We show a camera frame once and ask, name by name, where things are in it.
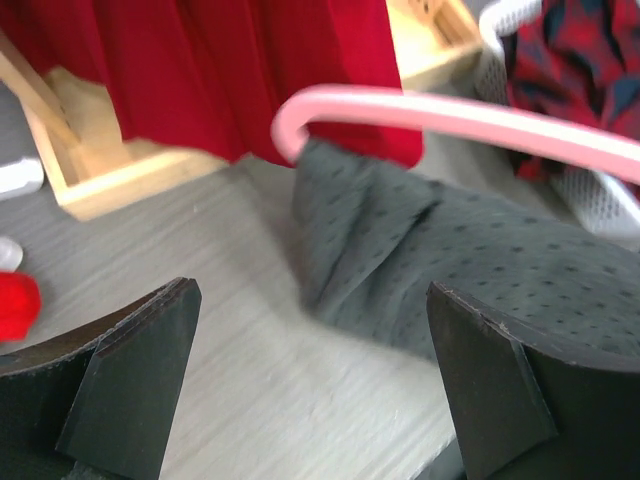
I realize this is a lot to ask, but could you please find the red plaid garment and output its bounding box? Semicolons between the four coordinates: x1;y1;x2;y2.
502;0;640;184

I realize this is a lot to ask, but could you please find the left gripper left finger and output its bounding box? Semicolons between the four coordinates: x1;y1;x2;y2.
1;278;202;480

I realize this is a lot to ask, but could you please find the dark red skirt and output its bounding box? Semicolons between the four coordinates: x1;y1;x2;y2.
1;0;401;165

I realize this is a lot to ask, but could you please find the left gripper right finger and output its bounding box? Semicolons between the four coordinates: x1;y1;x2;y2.
426;283;639;479

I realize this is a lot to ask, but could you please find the grey dotted garment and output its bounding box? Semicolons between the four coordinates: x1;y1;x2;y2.
293;140;639;359

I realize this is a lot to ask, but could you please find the wooden clothes rack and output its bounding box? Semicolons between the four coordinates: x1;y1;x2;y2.
1;1;483;221

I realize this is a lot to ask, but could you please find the pink hanger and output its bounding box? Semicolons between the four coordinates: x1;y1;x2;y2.
271;85;639;184

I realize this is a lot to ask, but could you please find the bright red hung garment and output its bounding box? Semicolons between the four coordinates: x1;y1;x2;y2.
0;272;42;342

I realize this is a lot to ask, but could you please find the white plastic laundry basket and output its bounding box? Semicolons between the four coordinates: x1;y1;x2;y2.
475;0;639;243

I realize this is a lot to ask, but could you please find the metal clothes rack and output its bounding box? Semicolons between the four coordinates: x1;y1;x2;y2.
0;157;46;271

